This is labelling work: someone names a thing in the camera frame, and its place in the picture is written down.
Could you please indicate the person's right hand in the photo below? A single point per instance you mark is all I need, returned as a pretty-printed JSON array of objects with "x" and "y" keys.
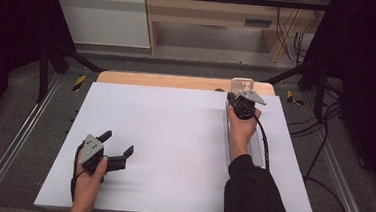
[{"x": 241, "y": 133}]

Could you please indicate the yellow black tape piece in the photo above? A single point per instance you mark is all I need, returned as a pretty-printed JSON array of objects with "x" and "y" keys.
[
  {"x": 79, "y": 82},
  {"x": 291, "y": 98}
]

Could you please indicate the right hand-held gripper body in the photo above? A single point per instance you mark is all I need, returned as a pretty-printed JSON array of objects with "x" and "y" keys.
[{"x": 244, "y": 106}]

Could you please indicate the white cabinet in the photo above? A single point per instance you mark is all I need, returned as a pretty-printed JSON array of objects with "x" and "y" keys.
[{"x": 105, "y": 20}]

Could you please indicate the person's left hand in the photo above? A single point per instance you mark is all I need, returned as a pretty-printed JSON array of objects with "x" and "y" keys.
[{"x": 86, "y": 189}]

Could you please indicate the black curtain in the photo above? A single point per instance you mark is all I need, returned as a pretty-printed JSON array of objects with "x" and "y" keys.
[
  {"x": 10, "y": 40},
  {"x": 362, "y": 64}
]

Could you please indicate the aluminium floor rail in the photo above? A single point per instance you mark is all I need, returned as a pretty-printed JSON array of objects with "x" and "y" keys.
[
  {"x": 341, "y": 177},
  {"x": 9, "y": 150}
]

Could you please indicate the black frame strut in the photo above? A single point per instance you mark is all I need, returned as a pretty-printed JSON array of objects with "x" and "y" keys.
[
  {"x": 298, "y": 72},
  {"x": 75, "y": 56}
]

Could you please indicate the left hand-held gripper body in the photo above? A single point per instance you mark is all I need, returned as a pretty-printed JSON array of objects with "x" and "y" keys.
[{"x": 91, "y": 151}]

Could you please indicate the light wooden desk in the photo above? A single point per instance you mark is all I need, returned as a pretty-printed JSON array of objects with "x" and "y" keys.
[{"x": 209, "y": 14}]

